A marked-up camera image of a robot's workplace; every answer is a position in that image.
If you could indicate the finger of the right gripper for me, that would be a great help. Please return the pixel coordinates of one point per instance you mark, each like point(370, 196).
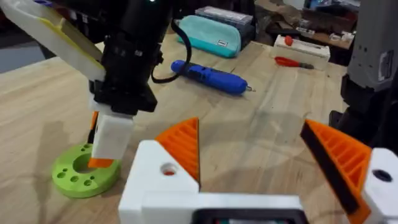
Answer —
point(112, 137)
point(93, 127)

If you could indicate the teal zip pouch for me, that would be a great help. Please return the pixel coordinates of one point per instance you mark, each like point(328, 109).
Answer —
point(211, 35)

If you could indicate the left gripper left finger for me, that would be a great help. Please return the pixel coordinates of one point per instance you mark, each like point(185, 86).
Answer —
point(155, 183)

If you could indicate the grey flat box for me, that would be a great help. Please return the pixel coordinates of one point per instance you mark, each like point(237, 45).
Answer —
point(225, 15)

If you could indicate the white box with red button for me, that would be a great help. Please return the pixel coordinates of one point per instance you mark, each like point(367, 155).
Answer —
point(306, 49)

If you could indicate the green disc with holes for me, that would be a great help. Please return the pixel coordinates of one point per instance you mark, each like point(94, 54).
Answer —
point(66, 182)

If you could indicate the blue electric screwdriver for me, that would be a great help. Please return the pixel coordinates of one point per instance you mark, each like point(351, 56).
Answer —
point(214, 77)

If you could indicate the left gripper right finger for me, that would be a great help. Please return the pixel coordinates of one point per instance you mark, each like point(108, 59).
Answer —
point(348, 158)

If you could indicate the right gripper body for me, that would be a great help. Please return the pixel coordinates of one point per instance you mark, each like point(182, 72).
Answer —
point(133, 68)

